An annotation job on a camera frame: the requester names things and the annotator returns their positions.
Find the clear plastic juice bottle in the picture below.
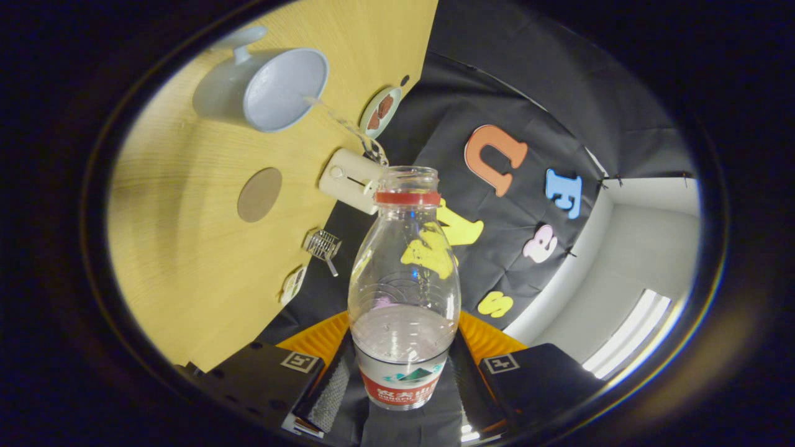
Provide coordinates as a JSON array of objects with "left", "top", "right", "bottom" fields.
[{"left": 347, "top": 166, "right": 462, "bottom": 412}]

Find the metal wire strainer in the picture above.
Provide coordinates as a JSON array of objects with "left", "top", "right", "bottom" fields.
[{"left": 302, "top": 229, "right": 342, "bottom": 278}]

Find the white toaster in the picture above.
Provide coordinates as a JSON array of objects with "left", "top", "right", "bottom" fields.
[{"left": 318, "top": 148, "right": 386, "bottom": 215}]

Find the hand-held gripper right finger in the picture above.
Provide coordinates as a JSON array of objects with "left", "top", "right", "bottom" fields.
[{"left": 450, "top": 310, "right": 607, "bottom": 443}]

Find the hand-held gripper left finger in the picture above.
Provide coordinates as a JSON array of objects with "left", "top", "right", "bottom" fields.
[{"left": 202, "top": 310, "right": 358, "bottom": 438}]

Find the white cup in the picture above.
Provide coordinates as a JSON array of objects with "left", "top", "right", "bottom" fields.
[{"left": 193, "top": 26, "right": 330, "bottom": 133}]

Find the wooden table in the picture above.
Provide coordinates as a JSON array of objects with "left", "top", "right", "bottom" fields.
[{"left": 107, "top": 0, "right": 439, "bottom": 373}]

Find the round brown coaster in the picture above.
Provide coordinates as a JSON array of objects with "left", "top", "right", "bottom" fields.
[{"left": 237, "top": 167, "right": 283, "bottom": 223}]

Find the white divided spice dish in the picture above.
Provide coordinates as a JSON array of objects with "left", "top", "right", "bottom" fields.
[{"left": 279, "top": 266, "right": 307, "bottom": 306}]

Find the pale green plate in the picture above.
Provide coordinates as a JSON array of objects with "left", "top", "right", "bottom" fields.
[{"left": 359, "top": 86, "right": 403, "bottom": 139}]

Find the large ceiling light panel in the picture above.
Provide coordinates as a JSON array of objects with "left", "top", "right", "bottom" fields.
[{"left": 582, "top": 289, "right": 673, "bottom": 379}]

